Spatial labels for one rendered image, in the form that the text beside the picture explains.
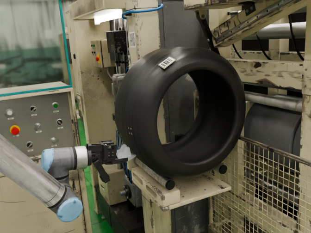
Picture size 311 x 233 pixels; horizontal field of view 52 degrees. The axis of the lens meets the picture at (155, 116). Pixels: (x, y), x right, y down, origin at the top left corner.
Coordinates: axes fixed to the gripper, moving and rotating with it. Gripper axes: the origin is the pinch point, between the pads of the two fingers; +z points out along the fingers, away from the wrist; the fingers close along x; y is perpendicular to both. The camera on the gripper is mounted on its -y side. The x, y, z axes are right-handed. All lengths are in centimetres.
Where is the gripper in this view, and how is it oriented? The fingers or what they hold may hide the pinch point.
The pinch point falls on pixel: (133, 156)
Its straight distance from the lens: 136.8
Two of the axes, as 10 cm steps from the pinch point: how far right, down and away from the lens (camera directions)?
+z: 9.0, -0.4, 4.4
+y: 0.5, -9.8, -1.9
